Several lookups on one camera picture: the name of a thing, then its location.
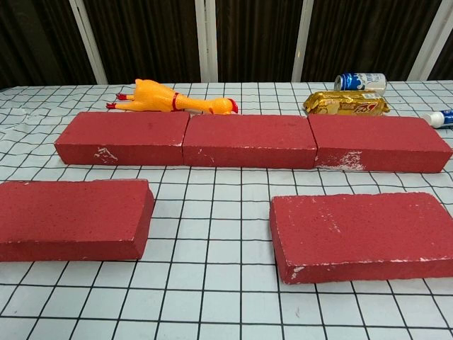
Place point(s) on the white partition frame post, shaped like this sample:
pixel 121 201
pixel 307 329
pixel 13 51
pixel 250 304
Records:
pixel 430 39
pixel 302 39
pixel 88 42
pixel 206 42

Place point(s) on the blue white drink can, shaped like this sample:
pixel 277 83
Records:
pixel 361 82

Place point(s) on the blue white toothpaste tube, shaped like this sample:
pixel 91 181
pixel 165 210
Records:
pixel 442 118

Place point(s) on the white black checked tablecloth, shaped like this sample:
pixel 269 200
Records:
pixel 212 248

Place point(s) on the red foam brick white scuffs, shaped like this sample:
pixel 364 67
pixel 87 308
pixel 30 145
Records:
pixel 361 233

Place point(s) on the yellow rubber chicken toy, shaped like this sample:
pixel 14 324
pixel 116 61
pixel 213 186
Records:
pixel 155 95

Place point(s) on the gold biscuit packet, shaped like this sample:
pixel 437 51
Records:
pixel 347 102

